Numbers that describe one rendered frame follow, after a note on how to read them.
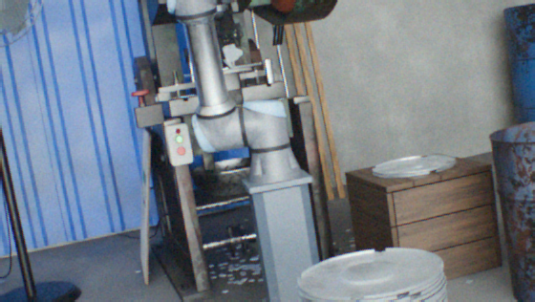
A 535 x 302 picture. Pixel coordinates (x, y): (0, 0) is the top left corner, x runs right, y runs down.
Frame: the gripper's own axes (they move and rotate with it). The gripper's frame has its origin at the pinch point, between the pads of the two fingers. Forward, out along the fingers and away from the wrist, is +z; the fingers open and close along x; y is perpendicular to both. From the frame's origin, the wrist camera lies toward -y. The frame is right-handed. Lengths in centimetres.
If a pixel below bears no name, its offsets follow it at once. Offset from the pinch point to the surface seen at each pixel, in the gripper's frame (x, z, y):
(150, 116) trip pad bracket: -23.6, 5.3, -23.0
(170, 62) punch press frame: 22.9, 2.4, -39.9
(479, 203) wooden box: -13, 55, 80
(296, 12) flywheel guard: 32.7, -5.3, 15.8
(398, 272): -104, 11, 82
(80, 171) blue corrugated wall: 46, 60, -136
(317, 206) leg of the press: -6, 57, 19
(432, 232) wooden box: -25, 57, 66
